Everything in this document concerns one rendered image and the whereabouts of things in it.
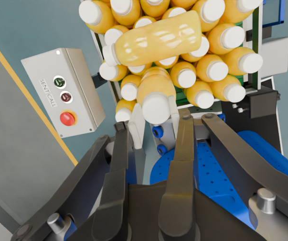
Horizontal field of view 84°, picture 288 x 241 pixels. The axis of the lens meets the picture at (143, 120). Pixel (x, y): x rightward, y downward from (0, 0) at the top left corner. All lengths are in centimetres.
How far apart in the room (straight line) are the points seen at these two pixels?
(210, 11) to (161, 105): 23
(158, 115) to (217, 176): 29
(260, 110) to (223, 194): 26
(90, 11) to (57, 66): 13
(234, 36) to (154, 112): 25
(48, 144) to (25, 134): 26
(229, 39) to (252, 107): 22
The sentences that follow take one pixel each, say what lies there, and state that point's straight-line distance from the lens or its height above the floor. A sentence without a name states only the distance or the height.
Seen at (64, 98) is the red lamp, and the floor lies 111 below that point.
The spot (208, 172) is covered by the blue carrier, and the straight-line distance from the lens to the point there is 47.
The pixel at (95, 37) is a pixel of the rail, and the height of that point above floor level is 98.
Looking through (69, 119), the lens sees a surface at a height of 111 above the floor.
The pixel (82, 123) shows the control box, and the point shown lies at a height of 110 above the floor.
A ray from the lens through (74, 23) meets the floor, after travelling 161.
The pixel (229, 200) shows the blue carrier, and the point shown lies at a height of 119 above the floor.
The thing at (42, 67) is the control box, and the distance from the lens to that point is 43.
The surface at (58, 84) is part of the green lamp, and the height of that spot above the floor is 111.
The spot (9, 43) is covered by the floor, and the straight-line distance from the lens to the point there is 194.
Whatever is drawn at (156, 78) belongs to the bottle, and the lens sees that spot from 26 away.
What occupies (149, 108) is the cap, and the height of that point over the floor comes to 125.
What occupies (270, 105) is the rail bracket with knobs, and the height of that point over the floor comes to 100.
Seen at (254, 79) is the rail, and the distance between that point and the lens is 56.
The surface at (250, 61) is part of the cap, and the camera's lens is 42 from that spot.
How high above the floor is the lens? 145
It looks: 66 degrees down
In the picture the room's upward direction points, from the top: 168 degrees counter-clockwise
